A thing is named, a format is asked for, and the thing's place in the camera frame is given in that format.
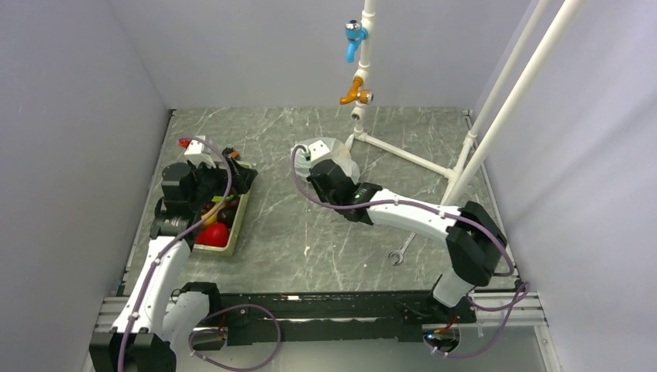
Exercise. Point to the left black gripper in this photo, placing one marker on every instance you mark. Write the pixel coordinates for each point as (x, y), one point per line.
(241, 177)

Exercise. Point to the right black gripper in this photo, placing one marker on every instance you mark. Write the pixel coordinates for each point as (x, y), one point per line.
(309, 178)

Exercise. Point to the white plastic bag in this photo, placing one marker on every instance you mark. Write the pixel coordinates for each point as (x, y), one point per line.
(340, 154)

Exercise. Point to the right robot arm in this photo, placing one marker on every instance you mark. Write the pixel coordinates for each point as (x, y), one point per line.
(474, 242)

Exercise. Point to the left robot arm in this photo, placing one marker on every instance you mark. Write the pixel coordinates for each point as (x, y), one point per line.
(151, 334)

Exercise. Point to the purple fake grapes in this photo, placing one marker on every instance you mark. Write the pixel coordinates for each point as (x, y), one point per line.
(207, 208)

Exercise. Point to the dark purple fake fruit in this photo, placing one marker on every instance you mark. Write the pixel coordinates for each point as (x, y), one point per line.
(227, 215)

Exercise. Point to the red fake apple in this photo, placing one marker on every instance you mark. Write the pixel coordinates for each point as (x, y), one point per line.
(216, 235)

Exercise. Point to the beige plastic basket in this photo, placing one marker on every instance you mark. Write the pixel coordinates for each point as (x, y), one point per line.
(229, 249)

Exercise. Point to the orange valve tap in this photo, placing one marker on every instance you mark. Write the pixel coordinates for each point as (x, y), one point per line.
(357, 93)

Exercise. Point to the silver wrench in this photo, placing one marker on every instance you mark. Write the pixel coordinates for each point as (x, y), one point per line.
(398, 254)

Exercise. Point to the blue valve tap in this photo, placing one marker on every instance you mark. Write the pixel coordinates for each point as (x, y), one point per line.
(353, 36)

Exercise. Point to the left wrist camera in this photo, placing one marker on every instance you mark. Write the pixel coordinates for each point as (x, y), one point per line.
(197, 153)

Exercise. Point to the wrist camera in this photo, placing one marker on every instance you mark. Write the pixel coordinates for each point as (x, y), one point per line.
(197, 153)
(318, 151)

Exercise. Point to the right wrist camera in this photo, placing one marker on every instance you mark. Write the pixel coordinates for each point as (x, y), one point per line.
(318, 151)

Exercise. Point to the white pvc pipe frame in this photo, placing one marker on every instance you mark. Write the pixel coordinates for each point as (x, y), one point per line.
(455, 59)

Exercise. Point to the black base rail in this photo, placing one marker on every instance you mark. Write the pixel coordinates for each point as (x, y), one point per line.
(248, 318)

